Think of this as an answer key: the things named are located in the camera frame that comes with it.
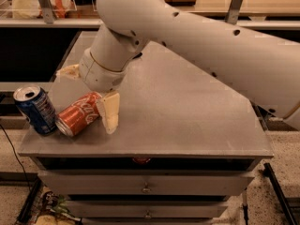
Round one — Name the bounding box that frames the lower grey drawer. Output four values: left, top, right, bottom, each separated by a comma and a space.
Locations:
67, 201, 227, 218

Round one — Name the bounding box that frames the red object in cabinet gap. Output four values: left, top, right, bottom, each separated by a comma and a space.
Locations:
132, 157, 151, 165

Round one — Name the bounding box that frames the grey metal shelf rail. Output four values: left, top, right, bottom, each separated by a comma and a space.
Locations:
0, 0, 300, 30

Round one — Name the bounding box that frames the top grey drawer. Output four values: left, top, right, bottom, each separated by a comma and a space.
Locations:
38, 171, 254, 196

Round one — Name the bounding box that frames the grey drawer cabinet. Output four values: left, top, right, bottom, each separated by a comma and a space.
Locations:
20, 43, 273, 225

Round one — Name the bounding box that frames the red coke can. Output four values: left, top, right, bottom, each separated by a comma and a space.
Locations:
55, 92, 101, 137

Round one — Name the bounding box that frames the white orange bag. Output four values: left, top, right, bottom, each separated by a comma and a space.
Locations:
12, 0, 74, 19

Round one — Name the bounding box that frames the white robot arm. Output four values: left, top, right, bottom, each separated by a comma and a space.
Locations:
57, 0, 300, 132

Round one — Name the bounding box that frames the black floor bar right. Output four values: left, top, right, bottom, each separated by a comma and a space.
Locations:
263, 163, 298, 225

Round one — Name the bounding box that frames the blue pepsi can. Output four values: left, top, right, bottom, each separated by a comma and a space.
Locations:
13, 84, 56, 135

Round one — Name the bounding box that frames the snack bag on floor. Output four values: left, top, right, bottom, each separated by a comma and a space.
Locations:
34, 190, 83, 225

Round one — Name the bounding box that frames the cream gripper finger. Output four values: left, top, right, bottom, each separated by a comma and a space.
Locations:
56, 64, 81, 80
97, 91, 120, 134

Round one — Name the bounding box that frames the black cable on floor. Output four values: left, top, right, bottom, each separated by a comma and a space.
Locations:
0, 124, 33, 192

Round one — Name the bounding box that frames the grey drawer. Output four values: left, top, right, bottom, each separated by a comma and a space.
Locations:
67, 201, 227, 218
38, 171, 254, 196

